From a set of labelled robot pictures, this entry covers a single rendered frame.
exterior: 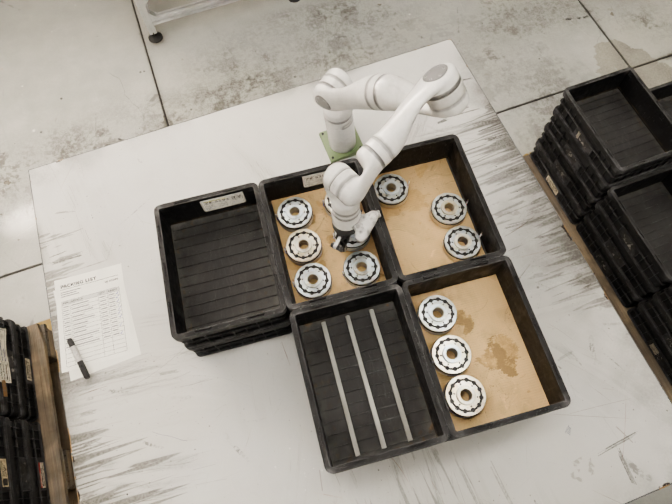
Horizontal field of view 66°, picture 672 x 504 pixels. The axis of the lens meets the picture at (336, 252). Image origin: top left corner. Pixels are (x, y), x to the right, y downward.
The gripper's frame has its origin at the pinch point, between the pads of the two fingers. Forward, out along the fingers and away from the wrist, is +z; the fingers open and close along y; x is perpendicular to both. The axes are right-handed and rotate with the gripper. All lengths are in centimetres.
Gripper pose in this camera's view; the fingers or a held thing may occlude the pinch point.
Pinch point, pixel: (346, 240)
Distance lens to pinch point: 146.8
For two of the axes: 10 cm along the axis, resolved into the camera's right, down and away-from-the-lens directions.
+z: 0.3, 3.9, 9.2
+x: 8.7, 4.4, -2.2
